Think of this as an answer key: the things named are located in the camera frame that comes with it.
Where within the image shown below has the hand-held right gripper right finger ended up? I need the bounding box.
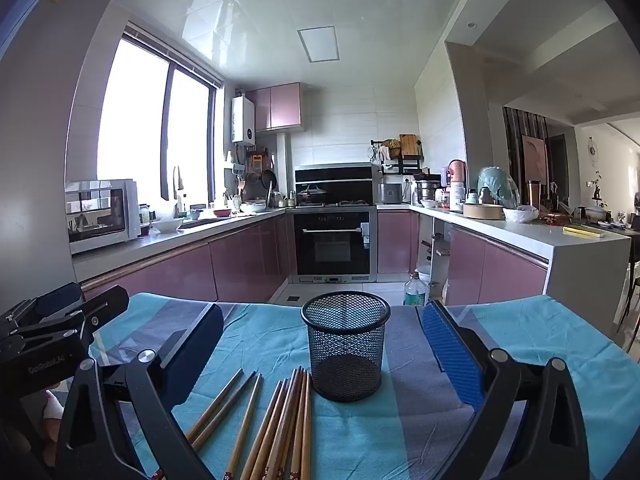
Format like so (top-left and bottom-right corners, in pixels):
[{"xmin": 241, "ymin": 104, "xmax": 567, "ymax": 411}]
[{"xmin": 422, "ymin": 300, "xmax": 591, "ymax": 480}]

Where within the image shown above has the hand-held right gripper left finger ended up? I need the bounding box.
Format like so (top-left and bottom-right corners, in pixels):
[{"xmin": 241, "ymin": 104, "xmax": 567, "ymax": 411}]
[{"xmin": 64, "ymin": 302, "xmax": 225, "ymax": 480}]

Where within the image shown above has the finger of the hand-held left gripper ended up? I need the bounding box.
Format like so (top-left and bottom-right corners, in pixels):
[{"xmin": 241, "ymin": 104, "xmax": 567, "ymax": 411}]
[
  {"xmin": 0, "ymin": 285, "xmax": 132, "ymax": 347},
  {"xmin": 0, "ymin": 281, "xmax": 85, "ymax": 332}
]

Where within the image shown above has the bunch of chopsticks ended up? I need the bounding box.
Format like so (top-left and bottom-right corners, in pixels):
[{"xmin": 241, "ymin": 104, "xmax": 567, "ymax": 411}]
[{"xmin": 185, "ymin": 366, "xmax": 314, "ymax": 480}]

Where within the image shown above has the black mesh holder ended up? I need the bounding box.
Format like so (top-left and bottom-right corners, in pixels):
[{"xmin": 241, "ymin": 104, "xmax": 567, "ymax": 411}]
[{"xmin": 300, "ymin": 290, "xmax": 392, "ymax": 403}]

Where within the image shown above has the person's left hand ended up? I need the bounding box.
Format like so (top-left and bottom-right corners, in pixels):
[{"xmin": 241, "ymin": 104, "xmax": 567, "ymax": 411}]
[{"xmin": 42, "ymin": 389, "xmax": 66, "ymax": 443}]

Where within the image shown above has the plastic bottle green label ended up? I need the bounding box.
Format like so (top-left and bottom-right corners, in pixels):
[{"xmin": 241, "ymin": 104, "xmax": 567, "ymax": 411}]
[{"xmin": 403, "ymin": 271, "xmax": 431, "ymax": 307}]

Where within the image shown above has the pink base cabinet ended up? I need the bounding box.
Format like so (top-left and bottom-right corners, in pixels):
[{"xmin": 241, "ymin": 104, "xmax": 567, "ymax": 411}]
[
  {"xmin": 376, "ymin": 210, "xmax": 421, "ymax": 275},
  {"xmin": 80, "ymin": 208, "xmax": 291, "ymax": 306},
  {"xmin": 445, "ymin": 225, "xmax": 549, "ymax": 307}
]

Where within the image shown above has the white microwave oven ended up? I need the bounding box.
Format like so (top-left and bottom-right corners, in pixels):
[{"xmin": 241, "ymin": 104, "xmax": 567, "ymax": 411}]
[{"xmin": 65, "ymin": 179, "xmax": 142, "ymax": 256}]

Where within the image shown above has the blue striped tablecloth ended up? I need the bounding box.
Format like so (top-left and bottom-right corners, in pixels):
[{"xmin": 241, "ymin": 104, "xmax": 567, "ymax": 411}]
[{"xmin": 75, "ymin": 292, "xmax": 640, "ymax": 480}]

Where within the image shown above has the steel faucet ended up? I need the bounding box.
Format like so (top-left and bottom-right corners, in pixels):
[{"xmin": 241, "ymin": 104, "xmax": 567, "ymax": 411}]
[{"xmin": 172, "ymin": 165, "xmax": 188, "ymax": 216}]

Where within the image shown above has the round beige tub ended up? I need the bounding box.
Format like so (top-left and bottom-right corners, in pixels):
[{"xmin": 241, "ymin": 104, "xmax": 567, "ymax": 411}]
[{"xmin": 462, "ymin": 202, "xmax": 503, "ymax": 221}]

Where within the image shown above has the white kitchen countertop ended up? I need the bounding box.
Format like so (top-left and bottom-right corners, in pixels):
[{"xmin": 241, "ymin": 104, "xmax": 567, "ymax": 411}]
[{"xmin": 70, "ymin": 203, "xmax": 632, "ymax": 311}]

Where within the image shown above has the white plastic bag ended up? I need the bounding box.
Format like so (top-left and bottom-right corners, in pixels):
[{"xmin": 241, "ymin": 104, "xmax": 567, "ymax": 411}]
[{"xmin": 502, "ymin": 205, "xmax": 540, "ymax": 223}]

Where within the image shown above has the steel steamer pot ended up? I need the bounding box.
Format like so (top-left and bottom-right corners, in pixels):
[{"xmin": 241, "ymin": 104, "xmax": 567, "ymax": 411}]
[{"xmin": 414, "ymin": 174, "xmax": 441, "ymax": 205}]

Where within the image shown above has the large kitchen window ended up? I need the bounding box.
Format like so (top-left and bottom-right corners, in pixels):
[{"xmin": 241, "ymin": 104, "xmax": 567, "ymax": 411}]
[{"xmin": 97, "ymin": 22, "xmax": 223, "ymax": 206}]

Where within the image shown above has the black dining chair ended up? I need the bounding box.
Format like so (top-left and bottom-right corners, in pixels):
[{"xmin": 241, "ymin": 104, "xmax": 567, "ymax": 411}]
[{"xmin": 615, "ymin": 255, "xmax": 640, "ymax": 351}]

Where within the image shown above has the black lidded pot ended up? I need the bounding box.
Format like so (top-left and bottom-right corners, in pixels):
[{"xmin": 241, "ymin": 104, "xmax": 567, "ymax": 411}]
[{"xmin": 297, "ymin": 185, "xmax": 329, "ymax": 206}]

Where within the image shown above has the white water heater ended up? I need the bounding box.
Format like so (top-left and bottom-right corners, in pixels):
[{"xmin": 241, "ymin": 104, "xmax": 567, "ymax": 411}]
[{"xmin": 231, "ymin": 95, "xmax": 257, "ymax": 144}]

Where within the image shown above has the ceiling light panel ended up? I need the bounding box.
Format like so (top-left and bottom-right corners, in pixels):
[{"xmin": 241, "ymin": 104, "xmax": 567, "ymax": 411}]
[{"xmin": 297, "ymin": 27, "xmax": 341, "ymax": 63}]

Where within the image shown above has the black wall kitchen rack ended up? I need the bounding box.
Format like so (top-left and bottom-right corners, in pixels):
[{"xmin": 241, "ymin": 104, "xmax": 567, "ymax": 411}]
[{"xmin": 370, "ymin": 134, "xmax": 425, "ymax": 176}]

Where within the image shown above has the wall painting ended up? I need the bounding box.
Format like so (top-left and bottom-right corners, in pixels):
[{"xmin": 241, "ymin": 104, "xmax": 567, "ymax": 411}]
[{"xmin": 521, "ymin": 135, "xmax": 548, "ymax": 183}]

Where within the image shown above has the pink wall cabinet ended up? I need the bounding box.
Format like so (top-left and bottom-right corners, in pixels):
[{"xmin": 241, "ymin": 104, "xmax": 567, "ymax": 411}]
[{"xmin": 247, "ymin": 82, "xmax": 307, "ymax": 133}]

